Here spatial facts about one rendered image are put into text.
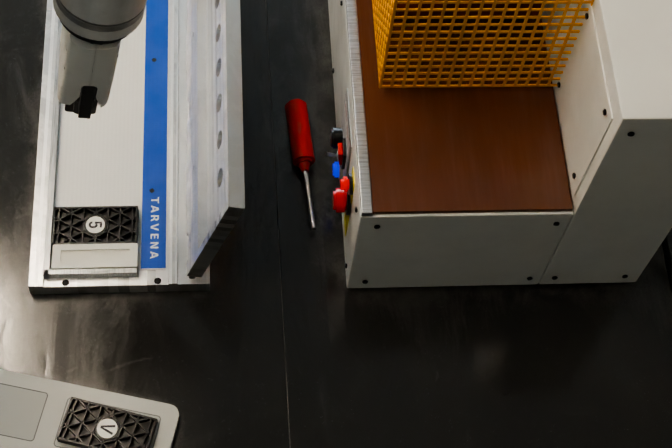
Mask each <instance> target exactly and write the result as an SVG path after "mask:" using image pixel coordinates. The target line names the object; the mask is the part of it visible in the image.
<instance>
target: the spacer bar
mask: <svg viewBox="0 0 672 448"><path fill-rule="evenodd" d="M138 262H139V245H138V243H110V244H54V245H53V248H52V265H51V269H99V268H137V270H138Z"/></svg>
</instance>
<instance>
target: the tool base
mask: <svg viewBox="0 0 672 448"><path fill-rule="evenodd" d="M187 1H188V0H170V17H169V122H168V227H167V267H166V268H165V269H163V270H138V277H100V278H51V279H44V277H43V260H44V244H45V227H46V211H47V195H48V179H49V162H50V146H51V130H52V114H53V97H54V81H55V65H56V49H57V33H58V16H57V15H56V13H55V10H54V6H53V0H47V12H46V27H45V42H44V57H43V71H42V86H41V101H40V116H39V131H38V146H37V160H36V175H35V190H34V205H33V220H32V235H31V250H30V264H29V279H28V288H29V291H30V293H31V294H77V293H124V292H171V291H210V265H209V266H208V268H207V269H206V271H205V273H204V274H203V276H202V277H192V276H187V275H186V262H187V260H188V236H187V208H186V162H187V123H188V121H189V102H187V75H186V34H187ZM62 114H63V104H61V105H60V123H59V140H58V157H57V174H56V191H55V207H57V201H58V184H59V166H60V149H61V131H62ZM155 278H160V279H161V283H160V284H155V283H154V279H155ZM65 279H67V280H68V281H69V285H67V286H63V285H62V281H63V280H65Z"/></svg>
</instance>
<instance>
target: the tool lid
mask: <svg viewBox="0 0 672 448"><path fill-rule="evenodd" d="M186 75H187V102H189V121H188V123H187V162H186V208H187V236H188V260H187V262H186V275H187V276H192V277H202V276H203V274H204V273H205V271H206V269H207V268H208V266H209V265H210V263H211V261H212V260H213V258H214V257H215V255H216V254H217V252H218V250H219V249H220V247H221V246H222V244H223V243H224V241H225V239H226V238H227V236H228V235H229V233H230V232H231V230H232V228H233V227H234V225H235V224H236V222H237V220H238V219H239V217H240V216H241V214H242V213H243V211H244V209H245V184H244V142H243V100H242V58H241V15H240V0H188V1H187V34H186Z"/></svg>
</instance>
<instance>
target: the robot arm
mask: <svg viewBox="0 0 672 448"><path fill-rule="evenodd" d="M146 3H147V0H53V6H54V10H55V13H56V15H57V16H58V18H59V20H60V22H61V23H62V30H61V39H60V53H59V69H58V88H57V97H58V100H59V101H60V103H61V104H65V111H67V112H74V113H75V114H78V118H86V119H90V117H91V114H95V113H96V109H97V104H98V105H100V106H101V107H103V106H105V105H106V104H107V102H108V99H109V95H110V91H111V87H112V83H113V78H114V74H115V69H116V64H117V59H118V54H119V49H120V44H121V40H122V39H124V38H125V37H127V36H128V35H129V34H130V33H132V32H133V31H134V30H135V29H136V28H137V27H138V26H139V24H140V23H141V21H142V19H143V15H144V11H145V7H146Z"/></svg>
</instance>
